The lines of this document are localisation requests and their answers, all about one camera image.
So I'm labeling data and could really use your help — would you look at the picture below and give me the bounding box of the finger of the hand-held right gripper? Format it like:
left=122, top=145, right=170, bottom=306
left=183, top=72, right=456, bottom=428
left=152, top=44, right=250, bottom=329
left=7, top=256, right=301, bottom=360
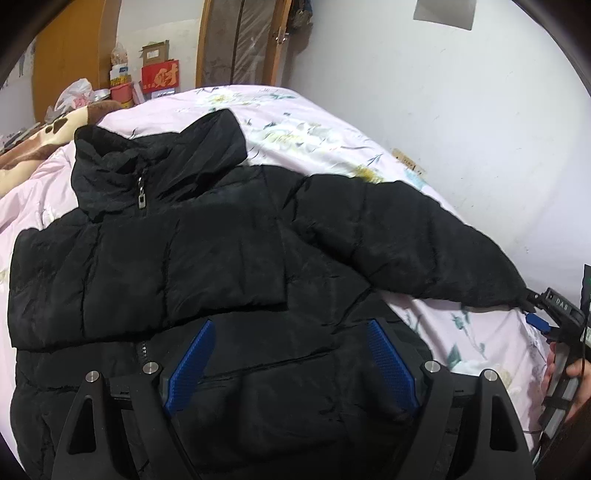
left=523, top=288, right=551, bottom=309
left=525, top=312, right=561, bottom=341

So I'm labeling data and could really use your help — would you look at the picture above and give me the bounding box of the brown patterned blanket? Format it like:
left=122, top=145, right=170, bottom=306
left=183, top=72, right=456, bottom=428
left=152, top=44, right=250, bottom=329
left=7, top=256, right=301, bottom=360
left=0, top=99, right=123, bottom=195

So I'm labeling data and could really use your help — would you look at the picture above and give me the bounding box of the white plastic bag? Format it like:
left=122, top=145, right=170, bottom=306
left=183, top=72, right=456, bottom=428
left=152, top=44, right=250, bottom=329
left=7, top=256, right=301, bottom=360
left=45, top=78, right=94, bottom=121

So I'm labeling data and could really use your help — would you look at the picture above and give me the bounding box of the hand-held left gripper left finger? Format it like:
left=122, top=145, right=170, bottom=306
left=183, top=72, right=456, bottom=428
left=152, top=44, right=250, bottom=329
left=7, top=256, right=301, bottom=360
left=51, top=318, right=218, bottom=480

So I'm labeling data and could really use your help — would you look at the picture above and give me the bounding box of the plastic wrapped brown panel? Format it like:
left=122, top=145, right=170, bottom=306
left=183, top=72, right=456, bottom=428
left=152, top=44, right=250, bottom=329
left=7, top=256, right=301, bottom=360
left=203, top=0, right=274, bottom=88

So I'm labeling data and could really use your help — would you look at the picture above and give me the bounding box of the small wooden wall strip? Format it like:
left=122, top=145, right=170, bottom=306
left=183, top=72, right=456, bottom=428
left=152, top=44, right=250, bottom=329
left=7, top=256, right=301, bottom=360
left=392, top=148, right=426, bottom=177

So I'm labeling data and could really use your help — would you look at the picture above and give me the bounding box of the small cardboard box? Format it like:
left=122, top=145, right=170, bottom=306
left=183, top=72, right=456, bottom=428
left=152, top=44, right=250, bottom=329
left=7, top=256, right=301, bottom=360
left=140, top=41, right=171, bottom=68

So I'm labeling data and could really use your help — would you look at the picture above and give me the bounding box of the black puffer jacket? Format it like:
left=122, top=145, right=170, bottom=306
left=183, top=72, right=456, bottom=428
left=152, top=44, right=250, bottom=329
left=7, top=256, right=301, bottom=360
left=8, top=108, right=532, bottom=480

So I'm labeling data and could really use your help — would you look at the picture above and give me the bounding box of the grey paper sheet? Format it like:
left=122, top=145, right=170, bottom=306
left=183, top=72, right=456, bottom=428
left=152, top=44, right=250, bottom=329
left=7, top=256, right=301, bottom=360
left=412, top=0, right=479, bottom=31

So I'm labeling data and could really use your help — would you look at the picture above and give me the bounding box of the red round bucket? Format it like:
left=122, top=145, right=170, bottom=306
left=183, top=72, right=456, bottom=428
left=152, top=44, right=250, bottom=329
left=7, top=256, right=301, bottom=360
left=111, top=83, right=136, bottom=110

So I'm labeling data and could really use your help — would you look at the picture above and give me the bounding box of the pink floral bed sheet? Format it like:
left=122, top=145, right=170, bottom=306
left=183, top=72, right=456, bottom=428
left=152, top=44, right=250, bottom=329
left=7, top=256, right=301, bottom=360
left=0, top=84, right=555, bottom=467

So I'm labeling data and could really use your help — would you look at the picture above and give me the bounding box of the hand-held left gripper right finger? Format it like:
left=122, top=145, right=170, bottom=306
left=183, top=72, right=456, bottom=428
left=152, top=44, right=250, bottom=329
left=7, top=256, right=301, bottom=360
left=367, top=318, right=536, bottom=480

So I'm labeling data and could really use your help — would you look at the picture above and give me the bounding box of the dark hanging bag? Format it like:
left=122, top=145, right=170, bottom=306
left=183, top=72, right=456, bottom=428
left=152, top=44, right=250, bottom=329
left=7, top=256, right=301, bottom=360
left=287, top=0, right=315, bottom=34

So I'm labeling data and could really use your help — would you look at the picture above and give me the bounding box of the wooden wardrobe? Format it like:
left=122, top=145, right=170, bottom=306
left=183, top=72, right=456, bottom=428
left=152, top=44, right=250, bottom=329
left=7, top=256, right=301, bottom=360
left=31, top=0, right=123, bottom=125

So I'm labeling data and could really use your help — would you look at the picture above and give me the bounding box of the red gift box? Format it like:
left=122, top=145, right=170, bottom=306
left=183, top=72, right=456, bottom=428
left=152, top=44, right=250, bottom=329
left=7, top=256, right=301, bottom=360
left=140, top=60, right=181, bottom=96

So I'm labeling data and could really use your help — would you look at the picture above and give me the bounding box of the person's right hand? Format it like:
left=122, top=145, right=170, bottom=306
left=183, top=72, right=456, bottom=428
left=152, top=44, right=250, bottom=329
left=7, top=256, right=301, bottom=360
left=541, top=340, right=591, bottom=418

